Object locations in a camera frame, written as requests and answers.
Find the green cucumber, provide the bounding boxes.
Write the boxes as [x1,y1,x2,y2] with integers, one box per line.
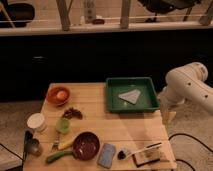
[45,151,73,164]

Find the brown dried fruit pile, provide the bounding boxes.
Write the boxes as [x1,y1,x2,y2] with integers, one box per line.
[63,108,83,119]

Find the metal fork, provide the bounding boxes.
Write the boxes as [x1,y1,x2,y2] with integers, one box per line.
[51,132,60,151]

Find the dark red bowl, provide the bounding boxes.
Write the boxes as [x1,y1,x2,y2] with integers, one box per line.
[73,132,100,161]

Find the egg in bowl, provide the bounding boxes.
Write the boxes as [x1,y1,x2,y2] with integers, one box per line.
[56,91,66,100]

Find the white cup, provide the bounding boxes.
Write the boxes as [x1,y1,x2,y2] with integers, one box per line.
[27,113,46,132]

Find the dark chair left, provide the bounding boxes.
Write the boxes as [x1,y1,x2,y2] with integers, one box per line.
[0,0,35,28]

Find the black office chair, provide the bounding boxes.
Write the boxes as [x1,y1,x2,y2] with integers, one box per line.
[137,0,202,23]

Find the yellow banana piece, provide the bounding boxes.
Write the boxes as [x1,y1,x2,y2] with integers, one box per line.
[58,139,73,150]

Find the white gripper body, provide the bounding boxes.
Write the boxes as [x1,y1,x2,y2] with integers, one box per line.
[158,87,184,114]

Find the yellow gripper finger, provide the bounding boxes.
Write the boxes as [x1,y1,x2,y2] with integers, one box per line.
[162,111,176,125]

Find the grey towel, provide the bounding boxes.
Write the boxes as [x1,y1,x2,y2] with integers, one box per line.
[118,89,141,104]

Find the brown wooden block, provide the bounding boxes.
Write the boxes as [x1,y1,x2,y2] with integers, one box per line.
[132,148,162,168]

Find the blue sponge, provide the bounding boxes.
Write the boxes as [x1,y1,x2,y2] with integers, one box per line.
[97,143,116,169]

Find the small green cup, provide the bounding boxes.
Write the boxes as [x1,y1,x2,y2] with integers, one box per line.
[56,118,70,134]

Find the orange bowl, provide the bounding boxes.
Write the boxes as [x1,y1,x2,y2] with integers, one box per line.
[46,86,70,106]

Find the green plastic tray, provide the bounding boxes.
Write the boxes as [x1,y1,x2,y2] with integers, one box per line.
[106,77,159,113]

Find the black floor cable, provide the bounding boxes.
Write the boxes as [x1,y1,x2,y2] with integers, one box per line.
[168,132,213,171]

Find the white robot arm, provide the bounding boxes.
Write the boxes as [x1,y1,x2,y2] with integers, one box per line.
[159,62,213,125]

